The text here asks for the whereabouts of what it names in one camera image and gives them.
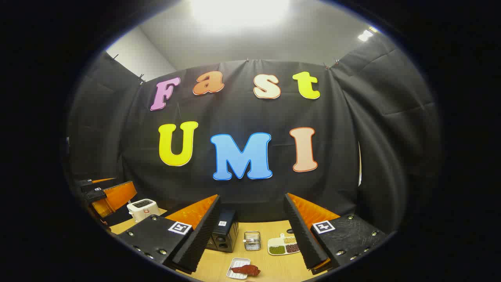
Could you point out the white rectangular tray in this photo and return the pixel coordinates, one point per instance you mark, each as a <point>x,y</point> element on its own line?
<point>236,263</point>

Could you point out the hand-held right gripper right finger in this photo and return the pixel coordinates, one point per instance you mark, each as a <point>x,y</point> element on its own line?
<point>301,239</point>

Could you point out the white toaster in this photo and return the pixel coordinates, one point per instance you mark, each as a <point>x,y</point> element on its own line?
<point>143,209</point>

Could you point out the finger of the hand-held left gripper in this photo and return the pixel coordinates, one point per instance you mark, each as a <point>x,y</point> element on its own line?
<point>113,197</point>
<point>92,182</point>

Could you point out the black electric oven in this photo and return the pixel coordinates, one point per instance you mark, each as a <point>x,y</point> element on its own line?
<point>225,233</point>

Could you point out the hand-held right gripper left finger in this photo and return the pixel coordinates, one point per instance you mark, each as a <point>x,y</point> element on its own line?
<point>199,239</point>

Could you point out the red raw meat steak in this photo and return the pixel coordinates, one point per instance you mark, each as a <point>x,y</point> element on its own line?
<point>246,270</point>

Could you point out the white divided dish with beans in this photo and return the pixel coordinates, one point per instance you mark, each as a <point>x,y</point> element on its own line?
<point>282,246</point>

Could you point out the black backdrop cloth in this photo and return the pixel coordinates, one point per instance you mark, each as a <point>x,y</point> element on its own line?
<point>242,113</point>

